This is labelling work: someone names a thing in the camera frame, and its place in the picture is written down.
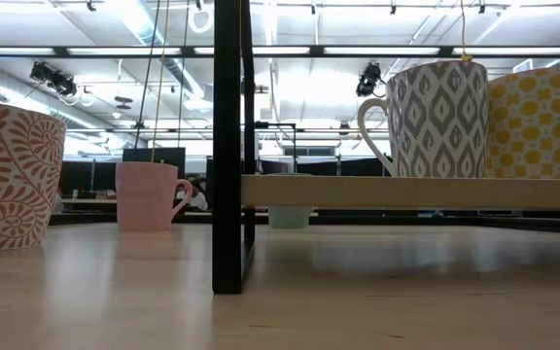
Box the plain pink mug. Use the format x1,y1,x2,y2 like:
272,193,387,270
115,160,194,232

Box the grey diamond patterned white mug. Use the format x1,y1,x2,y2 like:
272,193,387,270
356,59,491,179

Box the yellow dotted white mug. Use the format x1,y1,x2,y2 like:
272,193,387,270
483,66,560,180

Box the mint green mug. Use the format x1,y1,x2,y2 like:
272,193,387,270
266,172,314,230

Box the person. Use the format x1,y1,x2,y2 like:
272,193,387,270
176,173,209,212

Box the black-framed wooden shelf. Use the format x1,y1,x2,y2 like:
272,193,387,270
211,0,560,296

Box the black computer monitor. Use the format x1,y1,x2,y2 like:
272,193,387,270
122,147,187,182

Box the overhead LED light bar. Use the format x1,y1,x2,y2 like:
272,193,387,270
0,45,560,59

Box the black ceiling spotlight cluster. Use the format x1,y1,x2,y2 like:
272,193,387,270
28,60,79,98

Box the orange leaf patterned white mug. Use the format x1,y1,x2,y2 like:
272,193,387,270
0,98,68,254

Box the black overhead camera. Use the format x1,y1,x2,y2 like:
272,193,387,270
355,61,389,98

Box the black table edge rail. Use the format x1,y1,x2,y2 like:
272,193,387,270
49,209,560,236

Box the black hanging cable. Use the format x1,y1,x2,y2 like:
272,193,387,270
133,0,162,150

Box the yellow hanging cord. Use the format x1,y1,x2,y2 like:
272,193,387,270
457,0,474,63

